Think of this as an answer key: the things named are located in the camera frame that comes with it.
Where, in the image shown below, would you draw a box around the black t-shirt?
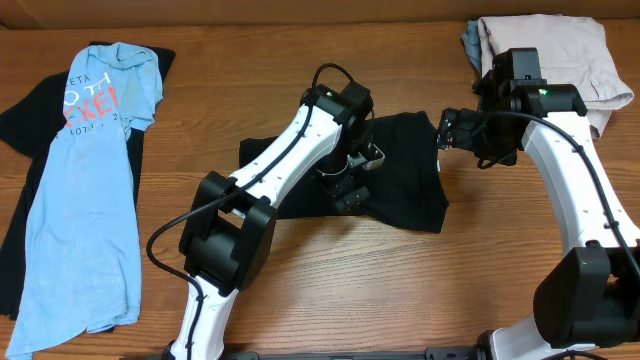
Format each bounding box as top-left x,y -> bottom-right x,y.
1,47 -> 176,320
239,111 -> 449,233

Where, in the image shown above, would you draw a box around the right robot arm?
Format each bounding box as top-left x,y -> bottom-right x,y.
436,48 -> 639,360

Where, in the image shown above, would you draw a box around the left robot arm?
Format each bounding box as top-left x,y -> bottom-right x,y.
162,81 -> 384,359

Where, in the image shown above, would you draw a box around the folded blue jeans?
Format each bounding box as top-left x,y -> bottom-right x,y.
461,20 -> 482,76

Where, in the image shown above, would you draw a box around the beige folded shorts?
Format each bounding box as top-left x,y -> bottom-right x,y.
478,14 -> 634,138

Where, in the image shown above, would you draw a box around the light blue t-shirt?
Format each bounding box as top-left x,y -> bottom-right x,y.
6,42 -> 163,359

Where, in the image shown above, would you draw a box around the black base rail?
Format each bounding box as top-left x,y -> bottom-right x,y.
220,346 -> 491,360

